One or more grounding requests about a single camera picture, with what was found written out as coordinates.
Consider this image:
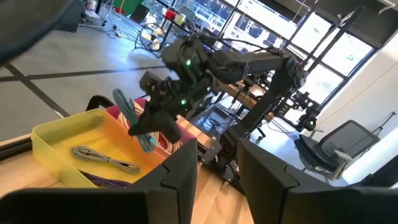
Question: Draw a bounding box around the teal braided cable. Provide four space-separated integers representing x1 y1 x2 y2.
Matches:
111 88 158 154

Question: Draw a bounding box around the black white braided cable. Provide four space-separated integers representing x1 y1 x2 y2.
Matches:
70 145 141 174

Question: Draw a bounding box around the black aluminium table frame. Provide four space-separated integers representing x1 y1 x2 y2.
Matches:
0 136 34 162

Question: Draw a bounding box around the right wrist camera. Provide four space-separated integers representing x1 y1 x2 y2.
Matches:
138 70 162 94

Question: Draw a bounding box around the black arched bracket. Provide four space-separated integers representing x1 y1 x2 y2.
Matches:
85 95 116 113

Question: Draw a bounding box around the purple braided cable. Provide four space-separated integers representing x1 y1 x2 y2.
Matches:
79 170 133 190

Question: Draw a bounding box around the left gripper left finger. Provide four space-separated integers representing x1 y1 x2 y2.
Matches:
0 139 198 224

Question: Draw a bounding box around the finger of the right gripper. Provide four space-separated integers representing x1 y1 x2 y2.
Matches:
127 107 162 137
158 111 183 144

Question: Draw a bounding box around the red plastic bin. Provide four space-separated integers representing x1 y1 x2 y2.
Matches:
105 98 197 156

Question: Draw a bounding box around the black camera on stand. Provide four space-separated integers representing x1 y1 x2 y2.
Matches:
292 91 321 133

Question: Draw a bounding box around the black camera cable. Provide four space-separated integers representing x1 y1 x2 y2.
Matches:
0 0 85 65

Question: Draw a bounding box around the white cup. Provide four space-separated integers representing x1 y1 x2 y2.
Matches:
174 12 187 27

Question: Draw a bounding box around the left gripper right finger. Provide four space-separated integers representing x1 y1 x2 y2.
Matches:
238 138 398 224

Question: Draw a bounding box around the black tripod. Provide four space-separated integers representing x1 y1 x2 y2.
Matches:
371 111 398 138

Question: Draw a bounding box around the grey mesh office chair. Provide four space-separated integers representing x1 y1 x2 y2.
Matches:
294 119 381 181

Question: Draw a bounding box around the yellow plastic bin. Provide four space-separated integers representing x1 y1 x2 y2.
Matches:
30 108 167 189

